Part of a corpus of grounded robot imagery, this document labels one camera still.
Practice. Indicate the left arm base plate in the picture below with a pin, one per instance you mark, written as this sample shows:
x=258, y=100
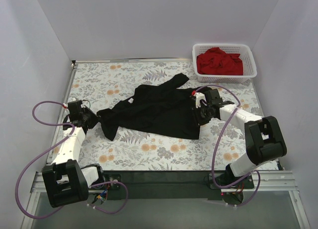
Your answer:
x=106, y=182

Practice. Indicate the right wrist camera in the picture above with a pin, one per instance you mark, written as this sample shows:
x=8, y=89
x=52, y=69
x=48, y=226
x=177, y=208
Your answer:
x=197, y=97

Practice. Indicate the red t-shirt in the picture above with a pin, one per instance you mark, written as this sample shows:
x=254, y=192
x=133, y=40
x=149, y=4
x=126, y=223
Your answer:
x=217, y=62

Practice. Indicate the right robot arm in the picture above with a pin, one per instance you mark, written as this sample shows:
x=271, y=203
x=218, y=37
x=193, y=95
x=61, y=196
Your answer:
x=264, y=141

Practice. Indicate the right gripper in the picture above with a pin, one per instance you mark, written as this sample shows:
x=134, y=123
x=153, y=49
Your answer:
x=198, y=114

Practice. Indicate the aluminium table frame rail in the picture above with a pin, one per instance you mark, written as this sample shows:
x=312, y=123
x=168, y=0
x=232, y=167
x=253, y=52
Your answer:
x=274, y=202

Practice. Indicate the black t-shirt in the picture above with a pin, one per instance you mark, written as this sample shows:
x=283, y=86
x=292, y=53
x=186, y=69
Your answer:
x=165, y=110

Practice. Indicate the white plastic basket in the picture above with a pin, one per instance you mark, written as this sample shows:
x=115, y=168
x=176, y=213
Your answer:
x=248, y=63

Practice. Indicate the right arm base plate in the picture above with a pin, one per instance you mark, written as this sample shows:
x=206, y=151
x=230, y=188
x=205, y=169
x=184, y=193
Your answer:
x=225, y=181

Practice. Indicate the floral table mat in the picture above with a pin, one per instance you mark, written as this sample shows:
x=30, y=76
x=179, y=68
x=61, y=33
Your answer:
x=102, y=85

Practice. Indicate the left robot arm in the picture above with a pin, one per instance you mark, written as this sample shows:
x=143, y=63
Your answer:
x=65, y=181

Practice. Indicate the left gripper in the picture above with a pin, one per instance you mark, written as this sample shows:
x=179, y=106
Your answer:
x=87, y=117

